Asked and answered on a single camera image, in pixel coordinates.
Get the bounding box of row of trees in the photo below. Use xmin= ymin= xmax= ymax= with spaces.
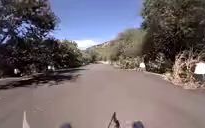
xmin=0 ymin=0 xmax=98 ymax=80
xmin=104 ymin=0 xmax=205 ymax=75

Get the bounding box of grey asphalt road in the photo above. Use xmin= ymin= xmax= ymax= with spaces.
xmin=0 ymin=63 xmax=205 ymax=128

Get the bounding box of dry pale bush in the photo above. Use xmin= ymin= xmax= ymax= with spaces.
xmin=164 ymin=48 xmax=205 ymax=91

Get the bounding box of distant hillside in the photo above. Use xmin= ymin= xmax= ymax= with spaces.
xmin=85 ymin=40 xmax=113 ymax=62

